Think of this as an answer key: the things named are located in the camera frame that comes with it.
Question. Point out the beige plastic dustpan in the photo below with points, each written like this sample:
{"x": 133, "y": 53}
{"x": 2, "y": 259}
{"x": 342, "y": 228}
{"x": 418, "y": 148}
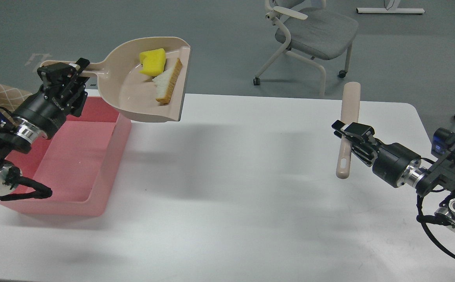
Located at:
{"x": 121, "y": 84}

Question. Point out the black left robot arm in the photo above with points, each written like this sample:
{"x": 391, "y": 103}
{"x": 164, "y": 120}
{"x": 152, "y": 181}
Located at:
{"x": 18, "y": 135}

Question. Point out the triangular bread slice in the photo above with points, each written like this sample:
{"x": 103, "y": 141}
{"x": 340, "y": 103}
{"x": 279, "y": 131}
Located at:
{"x": 166, "y": 81}

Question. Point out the yellow sponge piece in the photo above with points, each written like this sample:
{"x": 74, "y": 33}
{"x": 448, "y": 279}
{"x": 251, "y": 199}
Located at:
{"x": 153, "y": 62}

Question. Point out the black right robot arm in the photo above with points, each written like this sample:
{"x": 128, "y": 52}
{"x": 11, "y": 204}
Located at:
{"x": 433, "y": 181}

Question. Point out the grey office chair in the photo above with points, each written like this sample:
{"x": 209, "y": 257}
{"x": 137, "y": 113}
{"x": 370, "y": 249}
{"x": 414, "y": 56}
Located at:
{"x": 308, "y": 34}

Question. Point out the pink plastic bin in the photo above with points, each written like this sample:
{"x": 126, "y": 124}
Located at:
{"x": 79, "y": 163}

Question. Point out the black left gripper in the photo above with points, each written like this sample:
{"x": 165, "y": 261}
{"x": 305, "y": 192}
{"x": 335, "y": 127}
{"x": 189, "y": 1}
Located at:
{"x": 64, "y": 88}

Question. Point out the beige checkered cloth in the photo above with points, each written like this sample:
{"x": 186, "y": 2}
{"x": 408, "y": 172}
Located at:
{"x": 11, "y": 98}

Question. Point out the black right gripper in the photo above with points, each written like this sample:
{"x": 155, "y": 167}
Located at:
{"x": 388, "y": 162}

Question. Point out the white desk base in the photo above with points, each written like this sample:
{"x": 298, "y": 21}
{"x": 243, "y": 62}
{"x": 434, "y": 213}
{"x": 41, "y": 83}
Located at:
{"x": 390, "y": 8}

